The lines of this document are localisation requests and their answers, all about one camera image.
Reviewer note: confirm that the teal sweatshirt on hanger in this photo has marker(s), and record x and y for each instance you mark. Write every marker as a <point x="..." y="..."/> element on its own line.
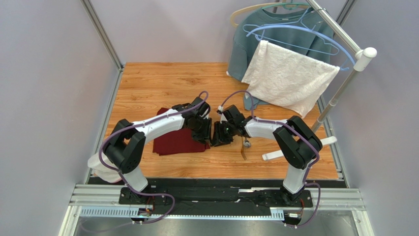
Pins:
<point x="242" y="53"/>

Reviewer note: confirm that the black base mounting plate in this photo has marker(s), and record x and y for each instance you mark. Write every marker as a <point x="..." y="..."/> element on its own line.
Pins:
<point x="216" y="197"/>

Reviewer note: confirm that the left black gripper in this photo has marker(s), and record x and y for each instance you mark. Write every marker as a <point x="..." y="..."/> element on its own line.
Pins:
<point x="206" y="133"/>

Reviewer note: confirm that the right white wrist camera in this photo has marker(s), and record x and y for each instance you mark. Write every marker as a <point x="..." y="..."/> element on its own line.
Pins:
<point x="220" y="110"/>

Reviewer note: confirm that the silver metal spoon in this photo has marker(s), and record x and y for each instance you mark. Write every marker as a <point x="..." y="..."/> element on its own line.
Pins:
<point x="246" y="143"/>

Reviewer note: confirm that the beige wooden hanger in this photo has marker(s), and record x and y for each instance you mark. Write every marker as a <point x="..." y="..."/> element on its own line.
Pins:
<point x="251" y="8"/>

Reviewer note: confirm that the white towel on hanger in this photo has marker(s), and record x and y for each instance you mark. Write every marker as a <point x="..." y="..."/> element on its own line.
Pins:
<point x="286" y="78"/>

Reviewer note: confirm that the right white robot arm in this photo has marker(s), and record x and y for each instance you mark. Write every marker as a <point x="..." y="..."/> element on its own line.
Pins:
<point x="298" y="143"/>

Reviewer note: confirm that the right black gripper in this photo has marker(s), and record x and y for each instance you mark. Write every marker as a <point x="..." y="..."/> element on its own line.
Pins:
<point x="221" y="136"/>

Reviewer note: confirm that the light blue clothes hanger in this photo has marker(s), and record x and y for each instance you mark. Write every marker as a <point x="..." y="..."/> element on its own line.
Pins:
<point x="303" y="32"/>

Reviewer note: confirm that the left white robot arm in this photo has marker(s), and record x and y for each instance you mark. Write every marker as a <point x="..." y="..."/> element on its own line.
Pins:
<point x="122" y="151"/>

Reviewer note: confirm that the white mesh bag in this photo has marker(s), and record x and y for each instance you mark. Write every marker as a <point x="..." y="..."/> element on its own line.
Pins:
<point x="101" y="171"/>

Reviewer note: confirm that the aluminium frame rail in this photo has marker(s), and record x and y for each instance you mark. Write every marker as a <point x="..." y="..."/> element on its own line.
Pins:
<point x="91" y="12"/>

